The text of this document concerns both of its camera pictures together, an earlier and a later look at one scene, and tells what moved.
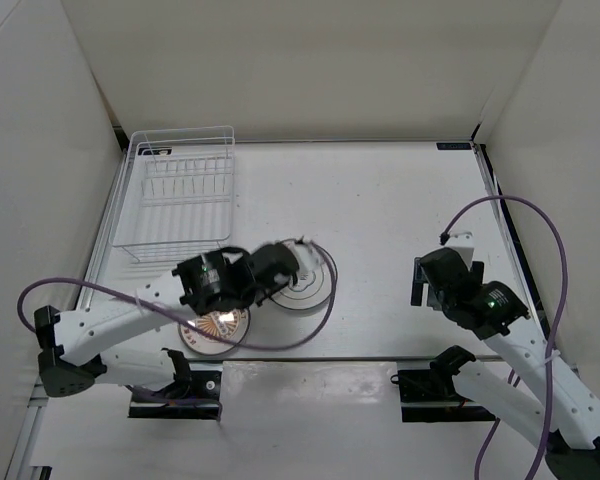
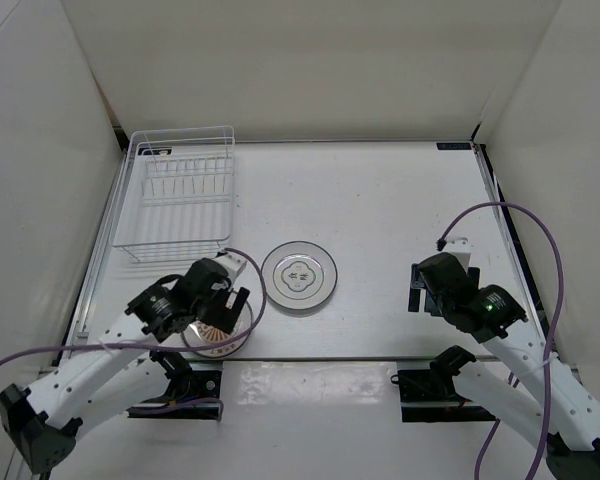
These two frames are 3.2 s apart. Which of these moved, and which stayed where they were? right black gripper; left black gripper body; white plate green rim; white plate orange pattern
Moved: left black gripper body
Stayed: white plate orange pattern; white plate green rim; right black gripper
